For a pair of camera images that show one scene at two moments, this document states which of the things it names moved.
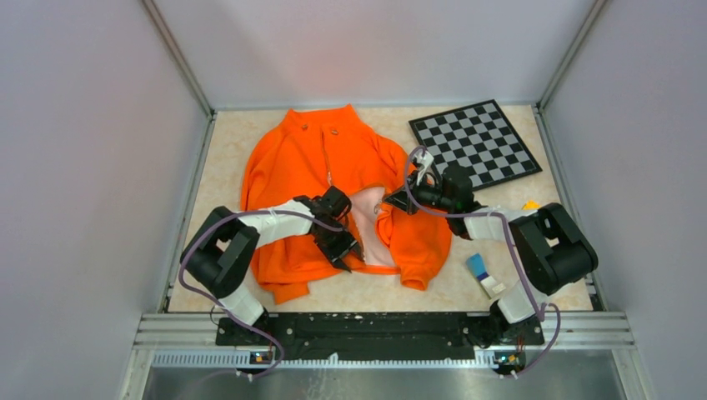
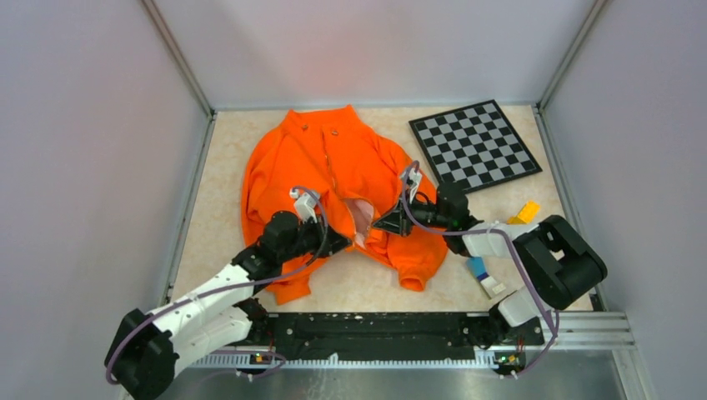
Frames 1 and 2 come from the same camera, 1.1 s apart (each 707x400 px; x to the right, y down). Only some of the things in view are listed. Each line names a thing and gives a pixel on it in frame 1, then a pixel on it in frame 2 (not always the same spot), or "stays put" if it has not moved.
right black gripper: (401, 200) → (396, 221)
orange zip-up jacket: (305, 152) stays put
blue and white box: (476, 264) stays put
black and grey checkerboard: (477, 137) stays put
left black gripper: (345, 242) → (334, 243)
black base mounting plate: (380, 337) stays put
